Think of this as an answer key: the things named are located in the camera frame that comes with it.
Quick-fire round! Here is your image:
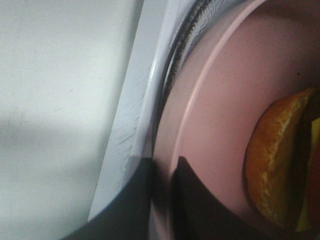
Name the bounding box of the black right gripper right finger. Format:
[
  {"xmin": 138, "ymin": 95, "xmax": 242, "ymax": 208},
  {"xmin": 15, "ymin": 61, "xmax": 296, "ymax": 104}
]
[{"xmin": 171, "ymin": 155, "xmax": 320, "ymax": 240}]

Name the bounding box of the pink round plate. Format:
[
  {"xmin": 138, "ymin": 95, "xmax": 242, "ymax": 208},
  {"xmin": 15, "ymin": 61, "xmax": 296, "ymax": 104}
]
[{"xmin": 152, "ymin": 0, "xmax": 320, "ymax": 240}]

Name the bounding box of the white microwave oven body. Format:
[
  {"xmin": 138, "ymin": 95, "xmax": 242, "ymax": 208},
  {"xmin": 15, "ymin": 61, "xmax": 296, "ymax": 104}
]
[{"xmin": 87, "ymin": 0, "xmax": 201, "ymax": 223}]

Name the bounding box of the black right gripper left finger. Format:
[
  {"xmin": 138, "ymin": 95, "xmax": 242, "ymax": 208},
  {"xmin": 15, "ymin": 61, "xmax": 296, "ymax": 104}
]
[{"xmin": 65, "ymin": 157, "xmax": 153, "ymax": 240}]

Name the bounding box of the toy hamburger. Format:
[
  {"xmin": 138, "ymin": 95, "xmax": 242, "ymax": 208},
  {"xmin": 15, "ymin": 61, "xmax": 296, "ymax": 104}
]
[{"xmin": 244, "ymin": 88, "xmax": 320, "ymax": 232}]

